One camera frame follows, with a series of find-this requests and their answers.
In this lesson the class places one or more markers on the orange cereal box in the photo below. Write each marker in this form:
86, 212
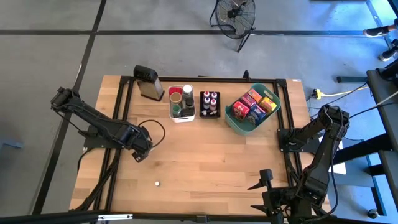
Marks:
255, 95

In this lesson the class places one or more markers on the yellow cereal box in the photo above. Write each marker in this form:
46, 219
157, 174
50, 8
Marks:
268, 104

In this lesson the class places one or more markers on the green-lidded oregano glass jar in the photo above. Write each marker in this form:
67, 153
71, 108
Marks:
176, 109

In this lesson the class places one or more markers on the small black mesh basket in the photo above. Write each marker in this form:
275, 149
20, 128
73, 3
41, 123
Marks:
201, 107

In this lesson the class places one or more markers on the red squeeze bottle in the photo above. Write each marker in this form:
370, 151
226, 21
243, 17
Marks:
213, 104

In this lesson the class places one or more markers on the smoked paprika tin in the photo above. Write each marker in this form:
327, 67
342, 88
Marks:
175, 90

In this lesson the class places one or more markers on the pink-capped squeeze bottle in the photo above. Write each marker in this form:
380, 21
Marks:
206, 94

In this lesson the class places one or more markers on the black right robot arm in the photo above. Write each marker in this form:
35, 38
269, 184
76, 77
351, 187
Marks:
323, 174

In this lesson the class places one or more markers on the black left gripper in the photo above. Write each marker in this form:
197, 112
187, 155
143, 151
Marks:
138, 143

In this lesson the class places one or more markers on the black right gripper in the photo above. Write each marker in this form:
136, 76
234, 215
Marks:
283, 200

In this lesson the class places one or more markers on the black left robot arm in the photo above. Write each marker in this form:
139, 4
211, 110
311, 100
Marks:
90, 116

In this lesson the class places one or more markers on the metal box grater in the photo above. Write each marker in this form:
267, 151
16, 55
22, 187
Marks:
148, 82

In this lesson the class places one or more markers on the black aluminium crossbeam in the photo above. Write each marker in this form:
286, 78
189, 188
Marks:
62, 217

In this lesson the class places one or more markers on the silver metal bracket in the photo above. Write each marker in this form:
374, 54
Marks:
115, 217

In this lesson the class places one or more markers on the black-lidded herb spice jar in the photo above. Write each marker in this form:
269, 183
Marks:
189, 102

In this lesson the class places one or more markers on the black metal workstation frame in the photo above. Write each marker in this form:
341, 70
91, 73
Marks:
382, 93

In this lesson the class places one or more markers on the blue squeeze bottle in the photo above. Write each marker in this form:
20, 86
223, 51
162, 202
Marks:
206, 102

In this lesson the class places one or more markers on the grey metal floor foot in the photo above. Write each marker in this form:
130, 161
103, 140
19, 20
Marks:
11, 144
351, 79

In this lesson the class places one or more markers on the black aluminium table frame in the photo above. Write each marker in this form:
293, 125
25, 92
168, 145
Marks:
264, 80

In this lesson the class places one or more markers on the black floor fan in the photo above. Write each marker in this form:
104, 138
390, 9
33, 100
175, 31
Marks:
233, 14

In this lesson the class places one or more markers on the green plastic bin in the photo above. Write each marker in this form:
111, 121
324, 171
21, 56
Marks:
245, 127

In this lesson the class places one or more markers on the white plastic bin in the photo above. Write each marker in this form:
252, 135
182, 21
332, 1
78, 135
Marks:
182, 119

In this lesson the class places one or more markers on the white-lidded spice jar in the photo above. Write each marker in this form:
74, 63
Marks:
187, 89

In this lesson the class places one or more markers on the blue Frosted Flakes cereal box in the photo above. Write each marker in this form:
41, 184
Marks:
256, 113

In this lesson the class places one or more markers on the purple squeeze bottle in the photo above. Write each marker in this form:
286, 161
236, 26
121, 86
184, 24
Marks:
214, 95

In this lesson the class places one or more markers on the black table clamp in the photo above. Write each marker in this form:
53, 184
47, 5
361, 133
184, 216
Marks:
246, 75

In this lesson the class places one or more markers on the pink cereal box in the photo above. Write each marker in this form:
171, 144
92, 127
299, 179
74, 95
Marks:
248, 100

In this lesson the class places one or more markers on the person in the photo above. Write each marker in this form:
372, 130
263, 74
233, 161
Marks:
376, 31

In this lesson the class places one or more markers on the black caster wheel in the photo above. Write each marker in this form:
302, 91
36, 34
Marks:
372, 214

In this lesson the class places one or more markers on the red Froot Loops cereal box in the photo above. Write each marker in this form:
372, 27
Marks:
240, 111

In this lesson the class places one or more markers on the white paper sign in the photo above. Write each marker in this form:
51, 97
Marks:
340, 168

